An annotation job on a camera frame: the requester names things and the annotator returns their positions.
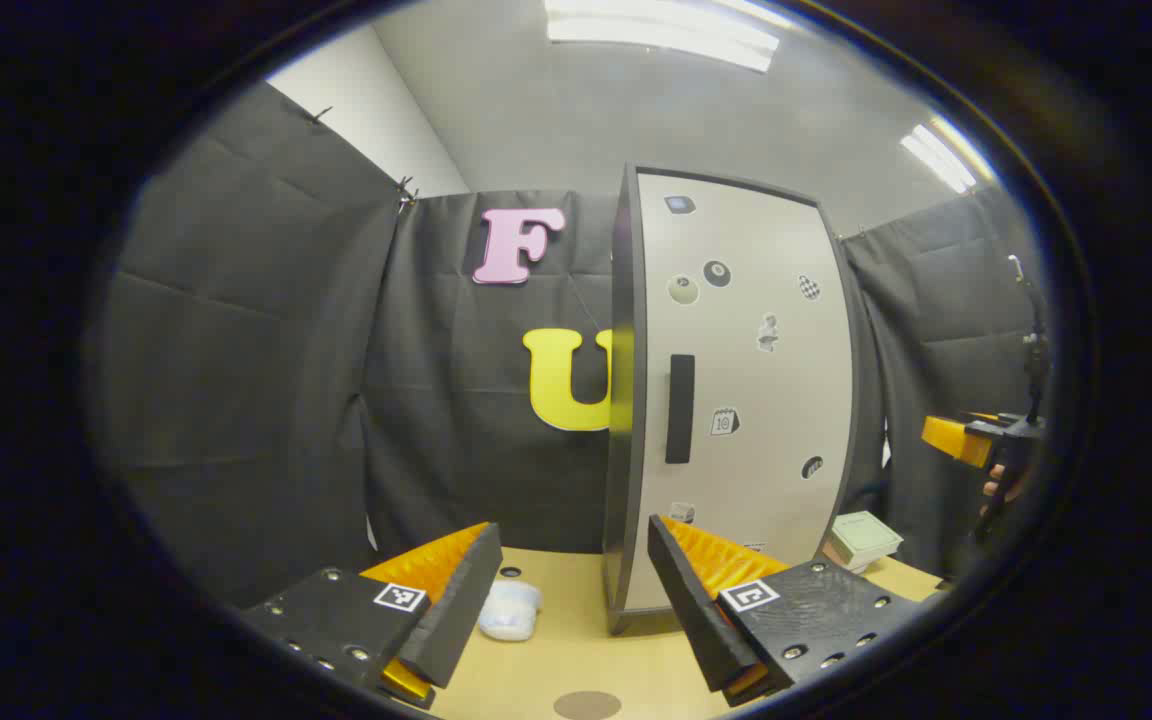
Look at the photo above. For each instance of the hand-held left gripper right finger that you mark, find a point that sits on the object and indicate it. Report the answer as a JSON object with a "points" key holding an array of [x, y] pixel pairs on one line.
{"points": [[691, 600]]}

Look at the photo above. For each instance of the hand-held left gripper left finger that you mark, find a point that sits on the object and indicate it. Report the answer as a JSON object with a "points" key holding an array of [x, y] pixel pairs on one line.
{"points": [[461, 600]]}

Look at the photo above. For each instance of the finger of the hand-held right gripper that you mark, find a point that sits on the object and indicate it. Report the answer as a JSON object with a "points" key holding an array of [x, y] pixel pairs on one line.
{"points": [[954, 438]]}

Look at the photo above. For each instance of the round brown coaster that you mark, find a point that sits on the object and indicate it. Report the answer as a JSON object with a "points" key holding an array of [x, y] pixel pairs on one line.
{"points": [[586, 705]]}

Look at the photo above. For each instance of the grey cabinet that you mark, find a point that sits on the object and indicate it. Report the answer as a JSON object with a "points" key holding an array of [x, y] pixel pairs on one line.
{"points": [[621, 400]]}

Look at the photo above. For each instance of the crumpled white cloth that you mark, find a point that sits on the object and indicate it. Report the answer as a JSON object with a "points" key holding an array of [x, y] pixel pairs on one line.
{"points": [[509, 610]]}

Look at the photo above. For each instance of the pale green box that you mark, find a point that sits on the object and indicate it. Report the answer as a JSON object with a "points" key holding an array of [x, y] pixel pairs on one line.
{"points": [[864, 537]]}

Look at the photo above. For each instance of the narrow ceiling light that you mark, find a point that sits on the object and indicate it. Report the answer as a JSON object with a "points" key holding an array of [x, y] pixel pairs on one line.
{"points": [[941, 157]]}

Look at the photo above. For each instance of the black backdrop cloth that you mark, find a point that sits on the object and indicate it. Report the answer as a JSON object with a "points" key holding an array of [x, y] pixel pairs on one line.
{"points": [[256, 350]]}

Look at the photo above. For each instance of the black cloth clip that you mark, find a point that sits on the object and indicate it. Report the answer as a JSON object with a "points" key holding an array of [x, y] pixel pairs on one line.
{"points": [[407, 195], [321, 115]]}

